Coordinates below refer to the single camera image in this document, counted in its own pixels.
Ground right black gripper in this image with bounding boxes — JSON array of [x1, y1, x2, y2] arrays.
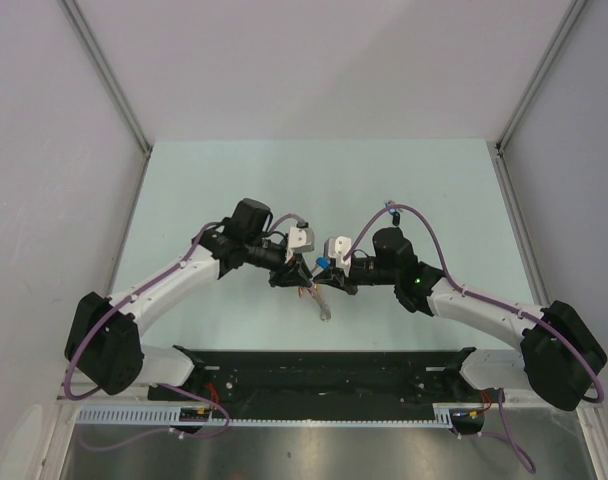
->
[[314, 255, 399, 295]]

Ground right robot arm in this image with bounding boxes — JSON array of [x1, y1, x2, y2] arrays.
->
[[314, 227, 607, 411]]

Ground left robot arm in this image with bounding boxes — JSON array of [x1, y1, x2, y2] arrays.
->
[[63, 198, 314, 401]]

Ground dark blue tag key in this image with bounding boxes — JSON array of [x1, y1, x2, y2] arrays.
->
[[385, 200, 401, 227]]

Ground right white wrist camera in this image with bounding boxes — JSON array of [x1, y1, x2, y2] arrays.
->
[[324, 236, 353, 276]]

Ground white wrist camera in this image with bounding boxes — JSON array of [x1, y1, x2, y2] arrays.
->
[[324, 236, 353, 276], [285, 223, 315, 263]]

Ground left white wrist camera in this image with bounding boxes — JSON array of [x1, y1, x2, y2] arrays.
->
[[285, 223, 315, 263]]

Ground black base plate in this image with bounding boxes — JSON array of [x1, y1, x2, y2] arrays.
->
[[147, 348, 498, 424]]

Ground white cable duct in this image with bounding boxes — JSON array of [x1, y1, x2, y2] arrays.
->
[[76, 405, 452, 429]]

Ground right side aluminium rail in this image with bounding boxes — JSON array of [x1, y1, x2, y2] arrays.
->
[[487, 142, 553, 305]]

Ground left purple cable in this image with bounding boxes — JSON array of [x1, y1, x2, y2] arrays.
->
[[63, 212, 232, 451]]

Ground aluminium frame rail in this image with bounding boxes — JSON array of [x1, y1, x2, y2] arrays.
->
[[53, 379, 605, 426]]

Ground left aluminium corner post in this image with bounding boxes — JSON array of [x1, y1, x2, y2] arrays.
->
[[57, 0, 152, 158]]

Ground aluminium corner post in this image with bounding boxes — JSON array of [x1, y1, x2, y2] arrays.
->
[[57, 0, 152, 158], [494, 0, 592, 155]]

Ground right aluminium corner post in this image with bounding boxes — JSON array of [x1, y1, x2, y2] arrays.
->
[[494, 0, 592, 155]]

